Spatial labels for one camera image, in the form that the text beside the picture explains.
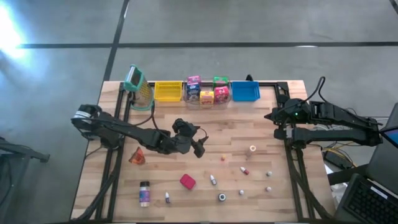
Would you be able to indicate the laptop with blue screen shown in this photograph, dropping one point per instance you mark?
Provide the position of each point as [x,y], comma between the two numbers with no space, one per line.
[392,137]

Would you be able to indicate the white bag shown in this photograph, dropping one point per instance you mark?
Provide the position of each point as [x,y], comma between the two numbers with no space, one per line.
[337,193]

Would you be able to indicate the black aluminium table frame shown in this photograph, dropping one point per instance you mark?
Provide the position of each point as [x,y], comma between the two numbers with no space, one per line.
[269,83]

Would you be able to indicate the grey laptop with keyboard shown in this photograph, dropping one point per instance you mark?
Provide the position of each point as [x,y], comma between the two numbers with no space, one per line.
[367,202]

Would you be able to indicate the Froot Loops mini cereal box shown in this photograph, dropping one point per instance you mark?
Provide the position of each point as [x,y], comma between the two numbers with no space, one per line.
[222,94]

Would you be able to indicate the Frosted Flakes mini cereal box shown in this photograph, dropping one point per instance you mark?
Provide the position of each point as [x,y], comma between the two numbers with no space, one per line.
[193,90]

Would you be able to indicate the black bracket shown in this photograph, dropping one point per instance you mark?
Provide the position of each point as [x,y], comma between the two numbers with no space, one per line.
[249,77]

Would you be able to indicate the spice jar with purple label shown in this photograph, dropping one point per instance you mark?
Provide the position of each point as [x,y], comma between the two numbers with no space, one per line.
[144,194]

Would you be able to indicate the small red dropper bottle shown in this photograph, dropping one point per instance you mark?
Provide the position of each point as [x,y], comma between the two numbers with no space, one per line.
[245,170]

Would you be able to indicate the orange brown snack bag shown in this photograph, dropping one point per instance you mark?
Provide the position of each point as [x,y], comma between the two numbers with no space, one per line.
[137,158]

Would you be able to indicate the clear plastic bin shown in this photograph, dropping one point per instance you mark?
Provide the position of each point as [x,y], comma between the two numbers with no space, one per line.
[217,106]

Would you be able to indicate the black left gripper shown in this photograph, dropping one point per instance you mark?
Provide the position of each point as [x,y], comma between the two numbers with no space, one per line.
[185,137]

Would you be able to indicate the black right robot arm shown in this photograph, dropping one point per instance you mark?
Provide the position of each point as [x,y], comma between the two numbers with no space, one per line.
[342,137]

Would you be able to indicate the small purple dropper bottle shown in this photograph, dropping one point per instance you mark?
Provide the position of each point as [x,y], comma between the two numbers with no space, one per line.
[167,198]

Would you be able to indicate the blue plastic basket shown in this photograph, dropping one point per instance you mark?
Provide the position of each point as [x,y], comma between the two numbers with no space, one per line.
[245,91]

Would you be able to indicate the pink mini cereal box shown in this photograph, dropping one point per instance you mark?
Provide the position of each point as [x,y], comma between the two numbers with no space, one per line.
[194,79]

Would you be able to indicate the black-white round cap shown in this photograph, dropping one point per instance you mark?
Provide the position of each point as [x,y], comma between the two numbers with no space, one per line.
[221,197]

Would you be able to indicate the small grey bead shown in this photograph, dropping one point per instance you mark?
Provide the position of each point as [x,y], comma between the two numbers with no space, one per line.
[268,188]
[269,173]

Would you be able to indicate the orange bottle with yellow cap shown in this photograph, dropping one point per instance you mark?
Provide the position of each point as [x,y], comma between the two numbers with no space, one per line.
[223,158]

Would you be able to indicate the green mini cereal box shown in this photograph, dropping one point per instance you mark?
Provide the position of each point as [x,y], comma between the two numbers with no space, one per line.
[220,81]

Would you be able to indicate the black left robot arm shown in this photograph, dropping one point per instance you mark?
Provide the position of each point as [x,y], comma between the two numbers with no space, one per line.
[140,137]

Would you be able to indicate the yellow plastic basket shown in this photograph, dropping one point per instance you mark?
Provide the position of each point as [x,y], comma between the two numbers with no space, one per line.
[168,91]

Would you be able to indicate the black power strip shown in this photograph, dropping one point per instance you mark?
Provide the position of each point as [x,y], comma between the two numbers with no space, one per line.
[337,159]

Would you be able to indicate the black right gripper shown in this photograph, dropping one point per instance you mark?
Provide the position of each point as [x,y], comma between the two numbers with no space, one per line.
[295,112]

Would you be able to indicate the black desk leg bar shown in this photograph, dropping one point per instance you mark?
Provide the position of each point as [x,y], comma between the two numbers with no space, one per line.
[348,175]

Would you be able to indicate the black furniture stand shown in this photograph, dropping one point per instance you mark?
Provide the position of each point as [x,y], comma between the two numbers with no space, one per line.
[18,151]

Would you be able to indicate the Corn Pops mini cereal box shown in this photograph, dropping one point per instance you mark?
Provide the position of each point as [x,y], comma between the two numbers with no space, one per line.
[206,97]

